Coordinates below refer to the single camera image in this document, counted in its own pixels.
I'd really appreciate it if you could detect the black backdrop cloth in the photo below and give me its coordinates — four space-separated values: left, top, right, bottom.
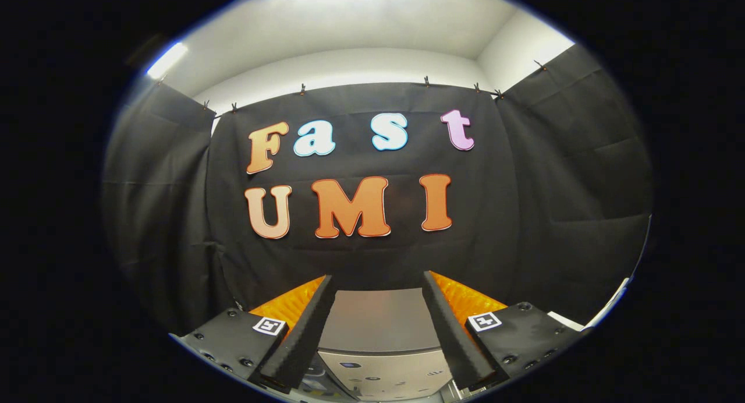
102 42 654 334

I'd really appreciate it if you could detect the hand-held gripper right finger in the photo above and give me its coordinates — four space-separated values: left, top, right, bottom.
422 270 588 391

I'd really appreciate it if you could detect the silver washing machine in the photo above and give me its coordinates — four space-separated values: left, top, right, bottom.
291 288 466 402

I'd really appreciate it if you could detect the ceiling light strip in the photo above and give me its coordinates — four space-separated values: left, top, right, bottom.
146 42 189 80

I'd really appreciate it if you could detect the white board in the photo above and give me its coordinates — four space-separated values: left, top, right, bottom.
547 277 630 332

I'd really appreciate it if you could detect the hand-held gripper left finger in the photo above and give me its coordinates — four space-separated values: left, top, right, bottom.
172 275 336 394

